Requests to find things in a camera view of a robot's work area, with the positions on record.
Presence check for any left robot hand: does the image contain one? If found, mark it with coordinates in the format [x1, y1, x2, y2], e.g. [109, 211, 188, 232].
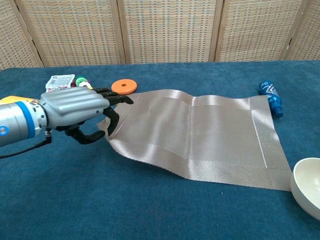
[39, 86, 135, 146]

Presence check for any brown woven placemat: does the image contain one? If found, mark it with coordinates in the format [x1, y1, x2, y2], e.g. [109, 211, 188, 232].
[96, 89, 293, 192]

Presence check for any cream bowl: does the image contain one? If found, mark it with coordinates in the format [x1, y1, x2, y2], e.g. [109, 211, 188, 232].
[289, 157, 320, 221]

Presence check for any colourful feather shuttlecock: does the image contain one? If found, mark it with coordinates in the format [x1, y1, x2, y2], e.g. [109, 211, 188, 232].
[74, 75, 94, 90]

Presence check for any white spout pouch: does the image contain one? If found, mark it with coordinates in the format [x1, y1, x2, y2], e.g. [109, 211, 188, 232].
[45, 74, 76, 93]

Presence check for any orange disc with hole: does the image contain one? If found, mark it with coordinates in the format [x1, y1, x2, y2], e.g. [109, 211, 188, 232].
[111, 78, 139, 95]

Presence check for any yellow and white book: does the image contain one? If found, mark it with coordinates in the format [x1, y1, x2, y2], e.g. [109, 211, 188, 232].
[0, 94, 41, 106]

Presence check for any blue carpet table cover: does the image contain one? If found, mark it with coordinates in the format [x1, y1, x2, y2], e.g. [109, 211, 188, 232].
[0, 59, 320, 240]

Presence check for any woven folding screen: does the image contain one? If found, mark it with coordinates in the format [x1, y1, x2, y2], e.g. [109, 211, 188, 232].
[0, 0, 320, 71]

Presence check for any blue spray bottle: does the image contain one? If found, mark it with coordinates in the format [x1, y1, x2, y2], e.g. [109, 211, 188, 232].
[258, 79, 285, 118]

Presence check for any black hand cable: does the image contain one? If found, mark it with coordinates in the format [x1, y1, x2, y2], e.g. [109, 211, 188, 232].
[0, 128, 53, 160]

